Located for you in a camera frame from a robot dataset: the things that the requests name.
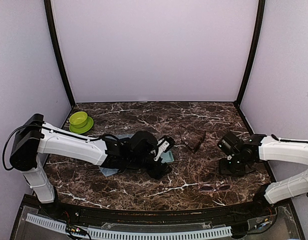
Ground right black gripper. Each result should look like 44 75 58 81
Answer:
219 154 246 177

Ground teal glasses case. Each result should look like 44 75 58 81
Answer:
160 150 174 164

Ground pink frame sunglasses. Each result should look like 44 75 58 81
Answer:
199 184 231 193

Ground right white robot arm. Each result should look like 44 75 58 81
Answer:
217 131 308 217

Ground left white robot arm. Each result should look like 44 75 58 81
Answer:
5 113 175 218

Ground blue cleaning cloth left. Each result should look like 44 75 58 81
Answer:
99 134 133 177

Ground green plate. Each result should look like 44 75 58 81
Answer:
69 116 94 134

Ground green bowl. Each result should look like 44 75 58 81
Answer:
69 111 88 128

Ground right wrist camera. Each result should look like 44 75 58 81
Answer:
217 131 244 161

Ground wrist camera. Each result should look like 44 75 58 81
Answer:
129 131 175 162
217 131 244 161

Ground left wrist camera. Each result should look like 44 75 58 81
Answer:
129 131 175 162

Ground dark frame sunglasses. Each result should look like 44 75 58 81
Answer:
179 125 207 154

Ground white slotted cable duct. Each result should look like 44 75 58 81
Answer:
25 213 232 240

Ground black front rail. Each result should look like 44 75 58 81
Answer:
21 193 292 227

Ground right black frame post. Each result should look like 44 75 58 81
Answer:
234 0 266 108

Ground black frame post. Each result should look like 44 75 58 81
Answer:
234 0 266 108
43 0 76 107

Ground left black frame post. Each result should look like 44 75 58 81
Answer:
43 0 76 107

